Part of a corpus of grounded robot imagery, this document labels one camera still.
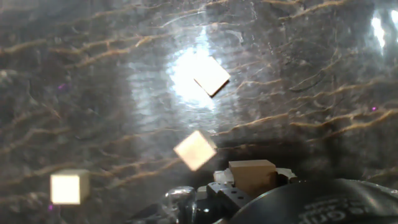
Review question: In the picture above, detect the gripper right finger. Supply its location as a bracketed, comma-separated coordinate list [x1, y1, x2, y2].
[275, 167, 298, 187]

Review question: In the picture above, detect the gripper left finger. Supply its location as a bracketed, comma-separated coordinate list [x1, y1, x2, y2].
[197, 169, 253, 223]

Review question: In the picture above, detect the small pale wooden cube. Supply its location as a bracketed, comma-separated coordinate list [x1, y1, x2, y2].
[49, 169, 91, 206]
[172, 129, 218, 172]
[228, 159, 279, 199]
[192, 55, 232, 98]

